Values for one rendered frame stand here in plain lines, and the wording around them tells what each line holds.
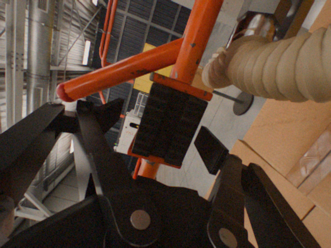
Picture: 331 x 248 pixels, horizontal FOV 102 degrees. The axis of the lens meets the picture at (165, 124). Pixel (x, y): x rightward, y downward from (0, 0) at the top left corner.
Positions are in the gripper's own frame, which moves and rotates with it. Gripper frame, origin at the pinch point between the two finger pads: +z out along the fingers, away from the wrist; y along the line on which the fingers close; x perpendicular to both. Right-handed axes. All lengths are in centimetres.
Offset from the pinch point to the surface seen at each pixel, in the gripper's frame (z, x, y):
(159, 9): 1035, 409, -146
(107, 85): -0.8, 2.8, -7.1
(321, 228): 16, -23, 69
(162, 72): 724, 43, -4
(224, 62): 0.0, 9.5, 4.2
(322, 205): -1.0, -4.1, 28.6
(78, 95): -0.9, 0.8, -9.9
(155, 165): -3.1, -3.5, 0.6
